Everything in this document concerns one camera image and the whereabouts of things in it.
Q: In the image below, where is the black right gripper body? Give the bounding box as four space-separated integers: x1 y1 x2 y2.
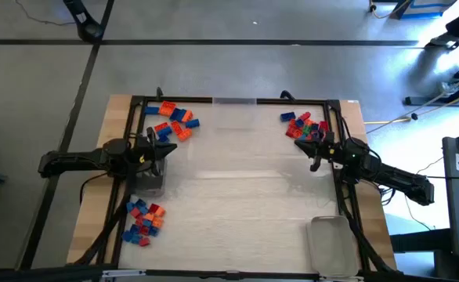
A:
316 132 356 169

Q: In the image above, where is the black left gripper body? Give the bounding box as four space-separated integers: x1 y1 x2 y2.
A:
129 135 164 177

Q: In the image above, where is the grey translucent bin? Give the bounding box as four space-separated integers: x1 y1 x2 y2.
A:
134 156 168 197

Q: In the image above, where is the black floor strip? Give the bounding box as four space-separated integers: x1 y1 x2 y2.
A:
0 38 421 47
16 0 116 271

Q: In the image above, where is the clear plastic bin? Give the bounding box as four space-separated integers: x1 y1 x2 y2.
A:
212 97 258 130

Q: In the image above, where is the white plastic tray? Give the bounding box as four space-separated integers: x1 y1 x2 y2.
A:
306 215 360 278

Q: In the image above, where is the black floor stand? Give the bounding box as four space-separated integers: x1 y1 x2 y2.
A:
404 70 459 107

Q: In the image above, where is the black stand base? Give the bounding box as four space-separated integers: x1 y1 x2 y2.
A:
63 0 106 42

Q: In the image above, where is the person's shoe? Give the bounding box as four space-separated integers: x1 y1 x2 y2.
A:
439 79 459 96
425 33 459 50

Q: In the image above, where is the black rig bar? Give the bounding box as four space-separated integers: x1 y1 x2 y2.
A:
0 265 459 282

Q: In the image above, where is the blue white box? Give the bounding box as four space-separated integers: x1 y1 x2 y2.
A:
393 0 458 20

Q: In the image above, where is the black table frame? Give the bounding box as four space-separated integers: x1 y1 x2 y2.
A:
96 95 397 280

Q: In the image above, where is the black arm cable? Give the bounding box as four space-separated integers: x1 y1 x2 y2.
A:
78 171 111 205

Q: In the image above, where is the black cable bundle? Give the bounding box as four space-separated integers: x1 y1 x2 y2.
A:
338 183 397 275
74 187 135 267

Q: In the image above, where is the grey hanging cable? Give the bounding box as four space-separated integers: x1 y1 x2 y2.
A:
366 66 459 135

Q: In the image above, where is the white rail bracket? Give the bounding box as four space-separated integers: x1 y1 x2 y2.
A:
102 269 146 280

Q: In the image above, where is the yellow hanging cable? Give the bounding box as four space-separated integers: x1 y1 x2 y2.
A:
364 89 459 125

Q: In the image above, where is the yellow floor cable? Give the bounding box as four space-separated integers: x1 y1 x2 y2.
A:
369 0 410 20

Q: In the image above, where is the thin floor cable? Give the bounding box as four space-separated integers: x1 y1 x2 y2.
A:
15 0 77 27

